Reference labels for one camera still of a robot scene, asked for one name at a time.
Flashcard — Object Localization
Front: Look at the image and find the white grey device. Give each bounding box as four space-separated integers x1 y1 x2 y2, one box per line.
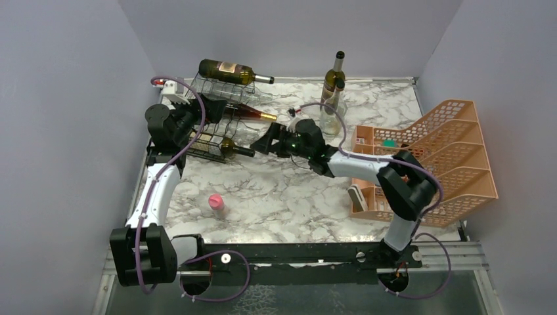
347 184 368 213

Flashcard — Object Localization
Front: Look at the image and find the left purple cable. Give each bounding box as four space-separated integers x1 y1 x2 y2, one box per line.
133 76 207 297

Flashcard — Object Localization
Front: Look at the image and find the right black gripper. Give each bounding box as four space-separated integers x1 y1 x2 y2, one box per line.
250 121 313 159

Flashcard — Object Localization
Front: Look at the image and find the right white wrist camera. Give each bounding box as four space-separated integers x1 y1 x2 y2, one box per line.
287 108 308 132

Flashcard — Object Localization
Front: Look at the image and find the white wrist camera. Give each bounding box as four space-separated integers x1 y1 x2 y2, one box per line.
287 108 308 132
154 79 190 104

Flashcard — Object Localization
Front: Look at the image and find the orange plastic desk organizer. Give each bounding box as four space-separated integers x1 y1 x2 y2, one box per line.
351 99 498 228

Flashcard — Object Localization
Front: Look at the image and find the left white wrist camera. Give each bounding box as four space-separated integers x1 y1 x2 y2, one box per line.
154 79 190 104

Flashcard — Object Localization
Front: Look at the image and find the black wire wine rack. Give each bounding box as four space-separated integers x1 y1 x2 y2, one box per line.
186 74 248 163

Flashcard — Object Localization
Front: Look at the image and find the clear glass wine bottle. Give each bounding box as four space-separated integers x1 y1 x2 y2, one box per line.
320 78 347 137

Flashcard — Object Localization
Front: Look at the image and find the small pink capped bottle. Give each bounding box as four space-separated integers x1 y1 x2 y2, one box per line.
208 194 228 219

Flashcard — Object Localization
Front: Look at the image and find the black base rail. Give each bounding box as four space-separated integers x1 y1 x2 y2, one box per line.
178 241 422 286

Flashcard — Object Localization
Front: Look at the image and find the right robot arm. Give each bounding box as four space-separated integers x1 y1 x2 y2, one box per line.
250 119 440 267

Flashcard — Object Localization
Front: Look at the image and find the green wine bottle tan label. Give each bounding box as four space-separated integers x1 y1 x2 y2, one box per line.
321 51 345 102

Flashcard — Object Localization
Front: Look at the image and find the purple cable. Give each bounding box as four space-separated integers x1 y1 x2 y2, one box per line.
133 76 207 297
298 102 453 301

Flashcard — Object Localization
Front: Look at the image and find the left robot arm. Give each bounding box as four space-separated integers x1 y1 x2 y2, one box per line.
110 95 227 289

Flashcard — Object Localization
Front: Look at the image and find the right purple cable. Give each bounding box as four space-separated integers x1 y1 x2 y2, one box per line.
298 102 453 301

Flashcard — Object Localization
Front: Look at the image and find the dark green wine bottle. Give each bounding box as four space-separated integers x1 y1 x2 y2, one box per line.
198 59 275 85
189 133 255 161

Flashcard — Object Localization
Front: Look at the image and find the clear empty glass bottle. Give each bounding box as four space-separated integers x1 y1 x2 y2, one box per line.
201 82 273 104

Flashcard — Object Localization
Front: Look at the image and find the amber bottle gold cap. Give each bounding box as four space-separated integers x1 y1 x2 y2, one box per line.
223 103 277 121

